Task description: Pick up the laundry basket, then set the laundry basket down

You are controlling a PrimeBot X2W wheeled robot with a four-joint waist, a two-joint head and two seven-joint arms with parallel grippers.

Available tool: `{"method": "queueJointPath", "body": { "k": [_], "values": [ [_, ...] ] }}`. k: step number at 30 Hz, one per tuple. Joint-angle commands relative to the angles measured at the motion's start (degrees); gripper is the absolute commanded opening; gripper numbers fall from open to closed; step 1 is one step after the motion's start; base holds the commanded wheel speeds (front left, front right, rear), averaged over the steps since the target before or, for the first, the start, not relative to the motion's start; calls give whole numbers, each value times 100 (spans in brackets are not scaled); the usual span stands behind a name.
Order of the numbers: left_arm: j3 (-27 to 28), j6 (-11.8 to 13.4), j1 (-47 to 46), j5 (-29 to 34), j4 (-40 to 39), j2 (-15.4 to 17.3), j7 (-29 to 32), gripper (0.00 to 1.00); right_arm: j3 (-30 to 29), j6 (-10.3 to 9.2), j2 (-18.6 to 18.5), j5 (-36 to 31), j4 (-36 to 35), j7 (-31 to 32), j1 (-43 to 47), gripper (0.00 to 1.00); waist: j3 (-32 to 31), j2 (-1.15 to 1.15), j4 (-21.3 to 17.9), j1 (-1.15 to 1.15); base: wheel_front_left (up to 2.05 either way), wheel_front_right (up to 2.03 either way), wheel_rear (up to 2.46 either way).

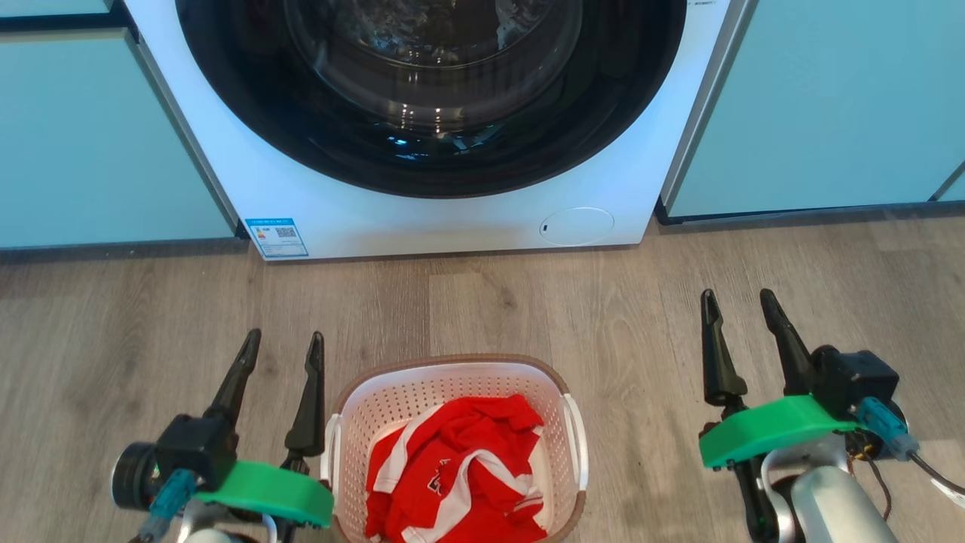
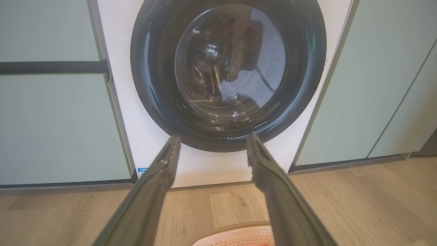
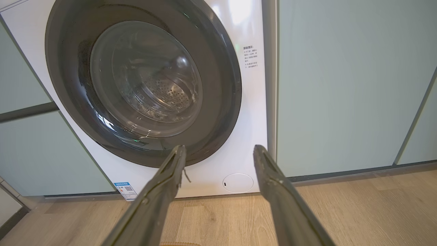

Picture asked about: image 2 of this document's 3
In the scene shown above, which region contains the pale green right cabinet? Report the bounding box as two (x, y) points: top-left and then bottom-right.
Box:
(290, 0), (437, 172)

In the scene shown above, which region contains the round black washing machine door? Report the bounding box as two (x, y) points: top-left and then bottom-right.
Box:
(130, 0), (327, 153)

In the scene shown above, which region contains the pale green cabinet with black gap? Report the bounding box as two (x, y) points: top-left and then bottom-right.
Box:
(0, 0), (137, 189)

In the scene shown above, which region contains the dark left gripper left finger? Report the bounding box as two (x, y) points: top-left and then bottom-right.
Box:
(92, 135), (182, 246)

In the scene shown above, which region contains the white perforated laundry basket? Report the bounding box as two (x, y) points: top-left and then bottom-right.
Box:
(187, 221), (277, 246)

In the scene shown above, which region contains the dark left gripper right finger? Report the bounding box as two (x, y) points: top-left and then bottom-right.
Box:
(246, 133), (338, 246)

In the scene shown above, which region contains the white front-load washing machine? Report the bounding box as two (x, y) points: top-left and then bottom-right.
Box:
(89, 0), (359, 188)

